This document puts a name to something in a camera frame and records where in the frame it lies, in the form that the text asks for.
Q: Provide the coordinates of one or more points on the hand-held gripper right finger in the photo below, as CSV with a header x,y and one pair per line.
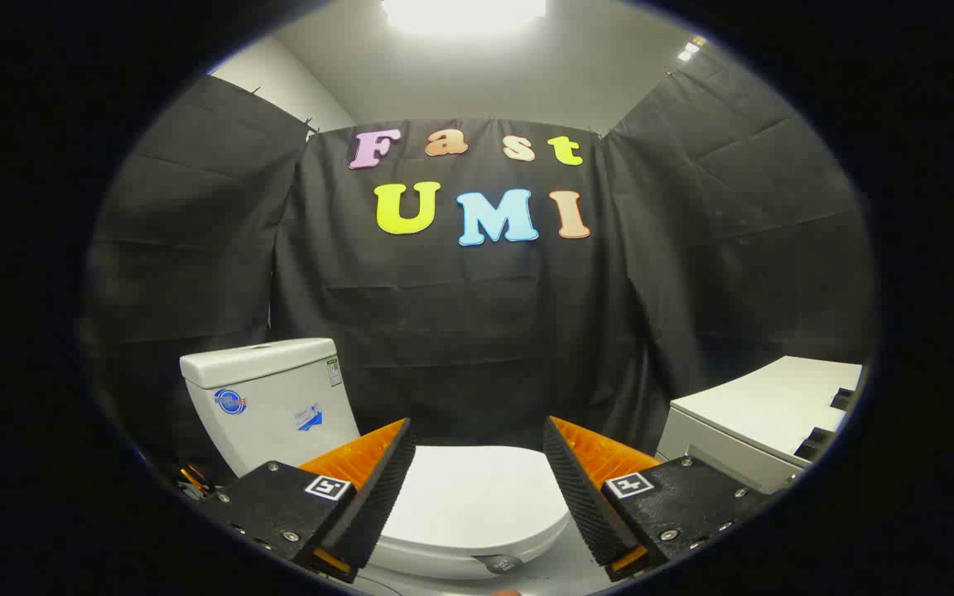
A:
x,y
580,497

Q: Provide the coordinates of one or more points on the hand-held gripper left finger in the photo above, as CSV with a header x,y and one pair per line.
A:
x,y
378,497

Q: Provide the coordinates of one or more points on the white toilet lid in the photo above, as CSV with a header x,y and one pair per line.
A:
x,y
477,497

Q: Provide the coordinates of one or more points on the black lid pull tab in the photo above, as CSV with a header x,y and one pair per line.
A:
x,y
502,565

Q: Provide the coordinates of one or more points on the white toilet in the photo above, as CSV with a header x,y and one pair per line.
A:
x,y
270,414

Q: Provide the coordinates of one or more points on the black backdrop cloth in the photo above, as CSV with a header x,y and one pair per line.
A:
x,y
477,331

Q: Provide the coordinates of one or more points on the white cabinet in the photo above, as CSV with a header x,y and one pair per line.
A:
x,y
758,406

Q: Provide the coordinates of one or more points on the small ceiling spotlights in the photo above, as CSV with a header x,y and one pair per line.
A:
x,y
689,50

